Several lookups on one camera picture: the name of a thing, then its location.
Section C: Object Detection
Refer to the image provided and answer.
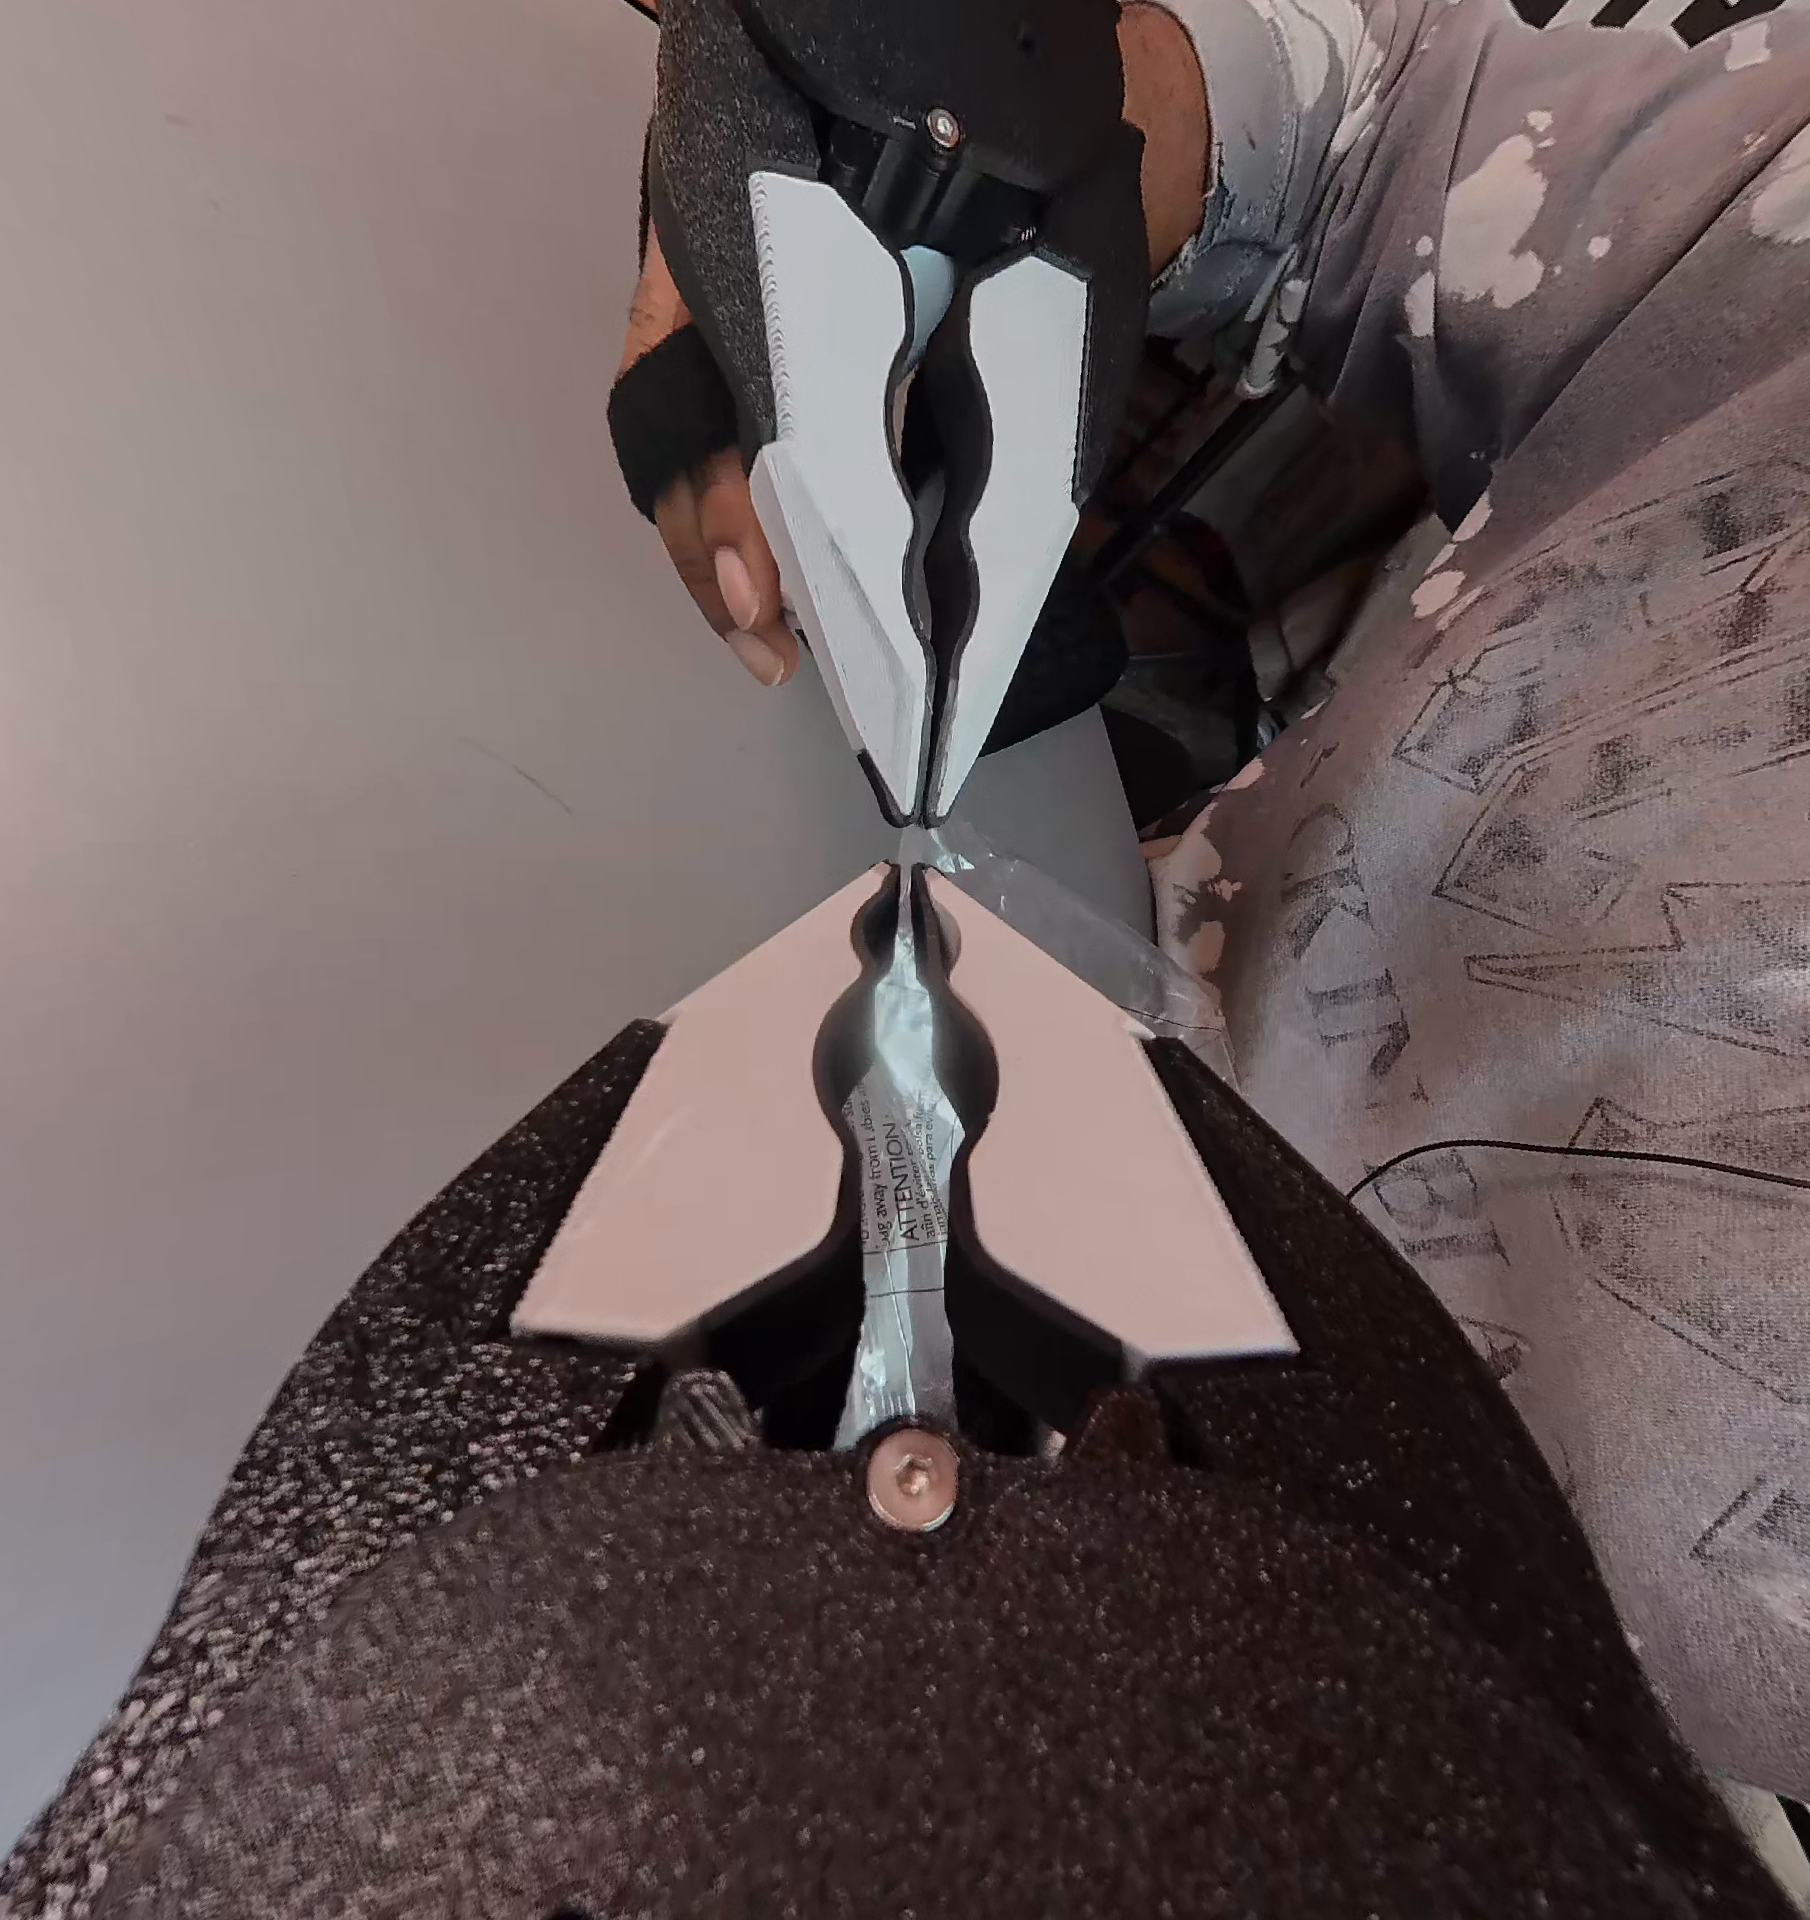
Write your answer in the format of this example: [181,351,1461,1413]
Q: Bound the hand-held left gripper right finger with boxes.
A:
[914,866,1304,1378]

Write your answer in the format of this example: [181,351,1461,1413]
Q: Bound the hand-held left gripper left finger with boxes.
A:
[508,866,909,1347]

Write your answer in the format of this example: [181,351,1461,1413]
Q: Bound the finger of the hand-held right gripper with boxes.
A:
[920,254,1096,830]
[747,168,941,830]

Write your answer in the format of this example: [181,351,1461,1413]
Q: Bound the clear bag of mixed parts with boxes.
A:
[836,815,1238,1454]

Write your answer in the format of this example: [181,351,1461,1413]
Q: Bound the person's right forearm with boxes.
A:
[1115,0,1479,528]

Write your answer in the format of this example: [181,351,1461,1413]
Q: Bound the person's right hand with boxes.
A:
[617,254,806,691]

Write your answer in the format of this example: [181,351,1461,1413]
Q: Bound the thin black cable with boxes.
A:
[1346,1136,1810,1206]

